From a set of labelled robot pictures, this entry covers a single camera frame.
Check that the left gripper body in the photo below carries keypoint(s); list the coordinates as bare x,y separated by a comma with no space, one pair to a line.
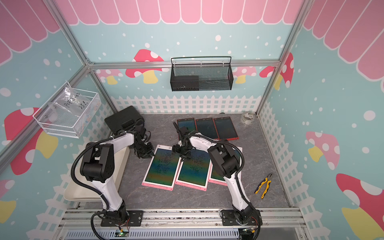
143,150

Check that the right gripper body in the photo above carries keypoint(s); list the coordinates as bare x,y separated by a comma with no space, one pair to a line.
182,151

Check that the red writing tablet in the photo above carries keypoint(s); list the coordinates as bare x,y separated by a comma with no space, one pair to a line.
207,128
187,123
225,129

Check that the pink writing tablet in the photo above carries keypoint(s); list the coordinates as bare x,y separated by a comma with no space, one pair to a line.
162,171
215,178
194,171

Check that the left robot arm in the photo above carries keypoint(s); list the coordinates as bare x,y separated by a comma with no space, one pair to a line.
94,167

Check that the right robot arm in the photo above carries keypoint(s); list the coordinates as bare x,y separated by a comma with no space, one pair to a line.
228,161

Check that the black box in basket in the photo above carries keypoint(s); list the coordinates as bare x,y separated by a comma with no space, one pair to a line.
185,83

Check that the black case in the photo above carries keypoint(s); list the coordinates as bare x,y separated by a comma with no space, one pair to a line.
124,120

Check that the clear tape roll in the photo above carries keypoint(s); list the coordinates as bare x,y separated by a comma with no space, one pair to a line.
248,117

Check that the clear plastic bag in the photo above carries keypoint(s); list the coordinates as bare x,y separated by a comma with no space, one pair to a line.
67,108

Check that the yellow black pliers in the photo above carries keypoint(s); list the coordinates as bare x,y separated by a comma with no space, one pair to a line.
264,183

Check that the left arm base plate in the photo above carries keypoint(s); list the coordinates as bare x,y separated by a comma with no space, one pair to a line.
125,218

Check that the black mesh wall basket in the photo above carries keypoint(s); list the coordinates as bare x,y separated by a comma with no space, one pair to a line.
215,73

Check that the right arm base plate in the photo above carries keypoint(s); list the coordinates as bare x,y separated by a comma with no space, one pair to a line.
243,218

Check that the white wire wall basket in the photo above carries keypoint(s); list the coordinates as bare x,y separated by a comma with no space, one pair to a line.
76,130

